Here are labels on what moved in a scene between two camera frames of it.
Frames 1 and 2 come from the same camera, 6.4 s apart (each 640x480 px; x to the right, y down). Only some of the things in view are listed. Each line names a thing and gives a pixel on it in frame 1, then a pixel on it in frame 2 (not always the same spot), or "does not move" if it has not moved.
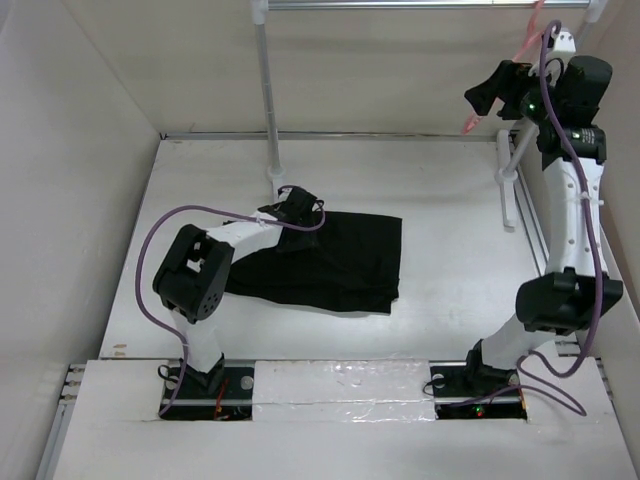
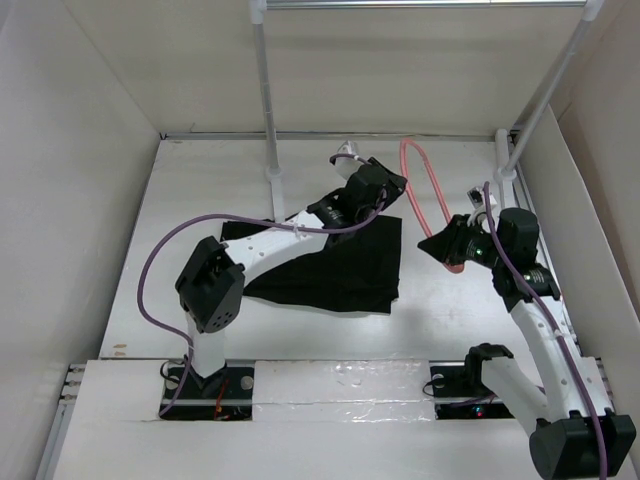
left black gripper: (306, 242) -> (394, 187)
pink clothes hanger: (532, 35) -> (453, 267)
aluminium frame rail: (410, 135) does not move
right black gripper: (512, 77) -> (446, 244)
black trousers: (354, 265) does not move
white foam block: (342, 390) does not move
